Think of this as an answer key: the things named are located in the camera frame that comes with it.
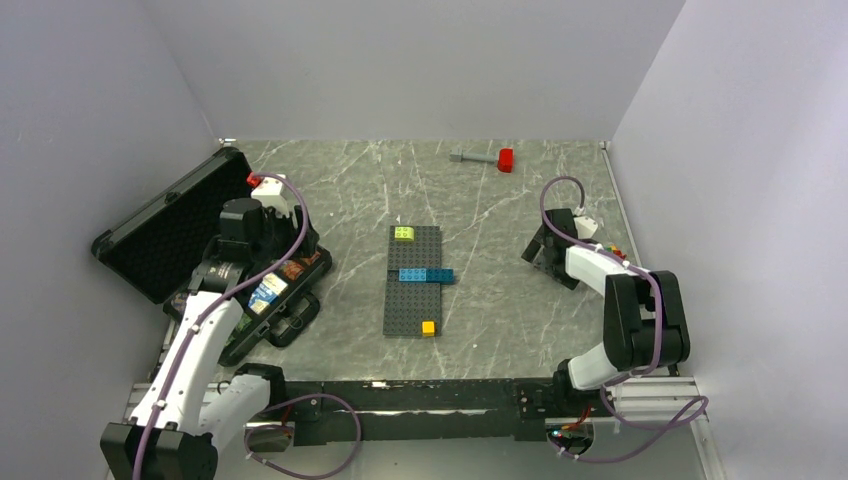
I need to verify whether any blue texas holdem card box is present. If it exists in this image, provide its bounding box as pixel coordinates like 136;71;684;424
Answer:
248;273;288;315

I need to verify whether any black poker chip case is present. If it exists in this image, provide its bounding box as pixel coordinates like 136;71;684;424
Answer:
91;147;332;367

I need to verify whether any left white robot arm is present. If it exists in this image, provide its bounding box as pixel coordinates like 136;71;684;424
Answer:
100;198;312;479

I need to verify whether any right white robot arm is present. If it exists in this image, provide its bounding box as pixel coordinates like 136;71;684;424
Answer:
521;209;691;416

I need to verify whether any colourful lego toy car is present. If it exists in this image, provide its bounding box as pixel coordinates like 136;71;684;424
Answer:
598;245;627;261

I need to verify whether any red block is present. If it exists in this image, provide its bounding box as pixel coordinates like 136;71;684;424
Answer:
497;148;514;173

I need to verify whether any dark blue lego brick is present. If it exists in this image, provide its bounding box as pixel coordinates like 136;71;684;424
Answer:
425;268;455;285

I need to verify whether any lime green lego brick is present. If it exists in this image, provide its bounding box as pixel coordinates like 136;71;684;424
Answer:
393;226;415;242

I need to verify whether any upper grey lego baseplate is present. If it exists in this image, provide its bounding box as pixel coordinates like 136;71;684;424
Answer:
387;225;442;271

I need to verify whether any grey lego baseplate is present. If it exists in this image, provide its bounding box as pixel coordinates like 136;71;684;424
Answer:
382;270;443;338
387;225;442;271

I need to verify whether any grey cylinder tool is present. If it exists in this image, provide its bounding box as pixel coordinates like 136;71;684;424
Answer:
449;151;499;163

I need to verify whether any light blue lego brick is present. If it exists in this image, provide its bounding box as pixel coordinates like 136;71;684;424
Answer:
398;268;427;283

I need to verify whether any small yellow lego brick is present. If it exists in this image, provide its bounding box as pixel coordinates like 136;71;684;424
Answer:
421;321;436;337

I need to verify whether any lower grey lego baseplate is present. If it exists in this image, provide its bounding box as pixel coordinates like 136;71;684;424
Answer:
382;270;443;338

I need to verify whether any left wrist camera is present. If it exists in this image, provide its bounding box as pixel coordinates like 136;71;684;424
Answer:
247;173;291;218

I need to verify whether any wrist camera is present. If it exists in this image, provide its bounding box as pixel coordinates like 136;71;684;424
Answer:
574;215;599;241
247;173;291;218

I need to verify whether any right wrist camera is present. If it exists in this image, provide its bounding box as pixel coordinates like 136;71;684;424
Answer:
574;215;599;241

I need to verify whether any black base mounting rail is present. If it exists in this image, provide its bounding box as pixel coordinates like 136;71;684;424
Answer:
225;377;617;446

